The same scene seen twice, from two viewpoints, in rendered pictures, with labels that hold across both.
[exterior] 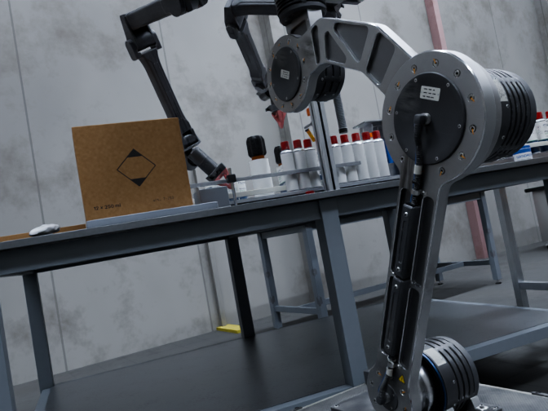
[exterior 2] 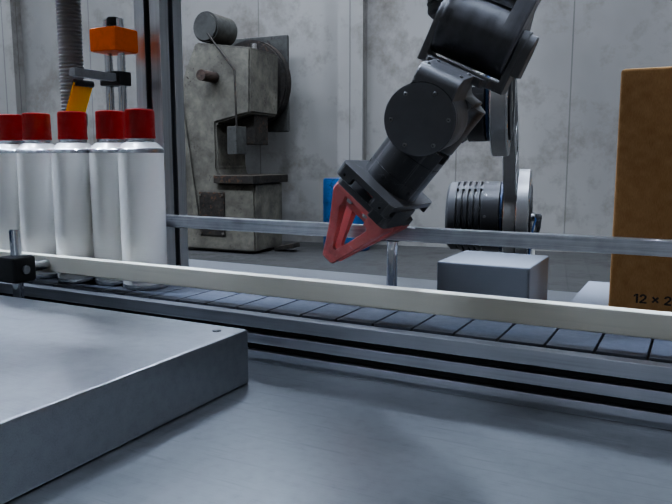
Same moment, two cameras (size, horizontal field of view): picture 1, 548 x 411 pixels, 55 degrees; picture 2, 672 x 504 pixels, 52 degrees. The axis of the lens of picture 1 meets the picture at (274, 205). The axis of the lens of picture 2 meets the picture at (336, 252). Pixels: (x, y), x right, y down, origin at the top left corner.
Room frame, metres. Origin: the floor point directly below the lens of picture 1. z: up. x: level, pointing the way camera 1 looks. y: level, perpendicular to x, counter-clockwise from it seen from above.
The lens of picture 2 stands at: (2.45, 0.66, 1.03)
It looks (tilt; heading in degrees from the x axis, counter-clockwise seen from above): 8 degrees down; 228
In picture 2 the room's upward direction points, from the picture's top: straight up
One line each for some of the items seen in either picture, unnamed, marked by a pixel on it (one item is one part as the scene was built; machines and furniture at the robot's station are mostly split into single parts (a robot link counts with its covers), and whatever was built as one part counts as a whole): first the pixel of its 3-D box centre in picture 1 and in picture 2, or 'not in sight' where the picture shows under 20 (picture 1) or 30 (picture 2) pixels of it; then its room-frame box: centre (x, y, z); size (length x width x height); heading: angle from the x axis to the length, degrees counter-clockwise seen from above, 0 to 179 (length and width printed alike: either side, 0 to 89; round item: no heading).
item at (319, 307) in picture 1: (384, 256); not in sight; (4.17, -0.79, 0.40); 1.90 x 0.75 x 0.80; 121
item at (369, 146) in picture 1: (369, 156); not in sight; (2.21, -0.44, 0.98); 0.05 x 0.05 x 0.20
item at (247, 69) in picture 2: not in sight; (241, 134); (-1.95, -5.83, 1.29); 1.34 x 1.20 x 2.57; 121
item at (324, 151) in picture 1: (316, 110); (159, 58); (1.98, -0.23, 1.17); 0.04 x 0.04 x 0.67; 20
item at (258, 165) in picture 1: (259, 168); not in sight; (2.34, 0.03, 1.03); 0.09 x 0.09 x 0.30
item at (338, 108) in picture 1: (338, 107); (70, 49); (2.07, -0.33, 1.18); 0.04 x 0.04 x 0.21
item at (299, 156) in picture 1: (301, 165); (113, 198); (2.10, -0.14, 0.98); 0.05 x 0.05 x 0.20
